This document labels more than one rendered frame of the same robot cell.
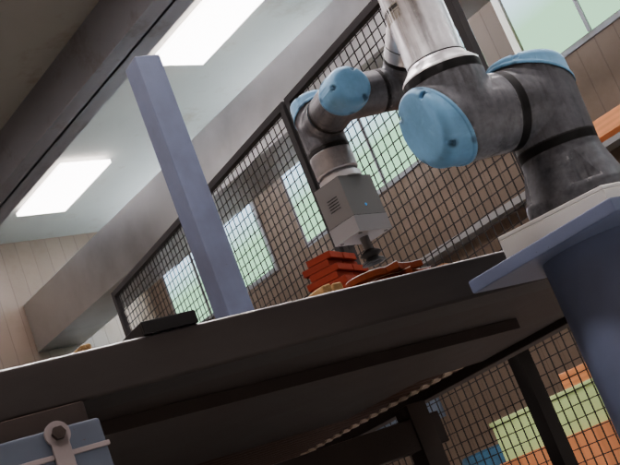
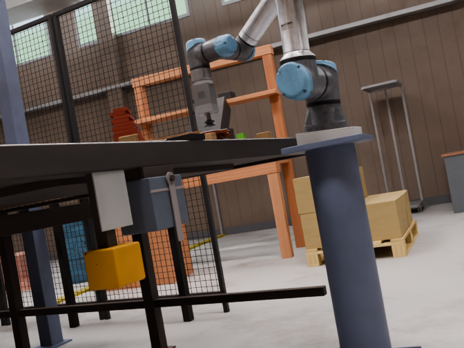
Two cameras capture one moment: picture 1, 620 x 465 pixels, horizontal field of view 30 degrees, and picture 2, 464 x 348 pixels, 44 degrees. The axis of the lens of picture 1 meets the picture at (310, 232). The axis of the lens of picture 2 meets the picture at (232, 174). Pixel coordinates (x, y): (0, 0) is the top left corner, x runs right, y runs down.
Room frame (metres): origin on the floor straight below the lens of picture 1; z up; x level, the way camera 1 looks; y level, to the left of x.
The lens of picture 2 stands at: (0.03, 0.83, 0.78)
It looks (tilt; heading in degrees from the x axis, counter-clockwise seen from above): 1 degrees up; 333
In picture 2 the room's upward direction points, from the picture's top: 10 degrees counter-clockwise
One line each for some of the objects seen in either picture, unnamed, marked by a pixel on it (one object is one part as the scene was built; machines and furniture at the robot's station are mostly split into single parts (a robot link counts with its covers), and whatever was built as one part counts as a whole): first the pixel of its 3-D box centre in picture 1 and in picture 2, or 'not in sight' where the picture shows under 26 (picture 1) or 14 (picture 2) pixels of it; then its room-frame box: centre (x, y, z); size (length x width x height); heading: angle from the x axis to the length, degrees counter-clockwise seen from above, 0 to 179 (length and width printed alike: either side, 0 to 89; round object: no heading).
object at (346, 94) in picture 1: (348, 97); (221, 48); (1.82, -0.14, 1.27); 0.11 x 0.11 x 0.08; 26
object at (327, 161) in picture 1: (336, 165); (201, 76); (1.91, -0.08, 1.19); 0.08 x 0.08 x 0.05
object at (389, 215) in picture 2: not in sight; (360, 208); (4.12, -2.49, 0.37); 1.26 x 0.90 x 0.74; 125
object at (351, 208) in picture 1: (348, 209); (202, 98); (1.91, -0.08, 1.11); 0.10 x 0.09 x 0.16; 48
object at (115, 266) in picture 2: not in sight; (108, 228); (1.21, 0.53, 0.74); 0.09 x 0.08 x 0.24; 125
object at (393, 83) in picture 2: not in sight; (393, 148); (5.97, -4.74, 0.88); 0.65 x 0.53 x 1.76; 133
